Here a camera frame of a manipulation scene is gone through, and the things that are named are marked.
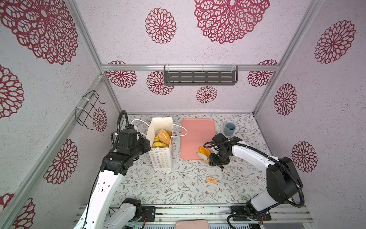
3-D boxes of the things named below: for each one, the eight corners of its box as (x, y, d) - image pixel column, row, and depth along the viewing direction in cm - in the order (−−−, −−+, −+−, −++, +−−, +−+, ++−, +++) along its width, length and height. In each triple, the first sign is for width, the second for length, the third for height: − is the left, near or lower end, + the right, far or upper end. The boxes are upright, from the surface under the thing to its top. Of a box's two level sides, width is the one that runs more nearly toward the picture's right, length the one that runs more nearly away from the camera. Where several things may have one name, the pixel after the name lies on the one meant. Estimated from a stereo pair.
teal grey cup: (224, 135, 109) (226, 130, 104) (223, 128, 114) (224, 122, 109) (234, 135, 109) (236, 130, 104) (232, 128, 114) (234, 122, 109)
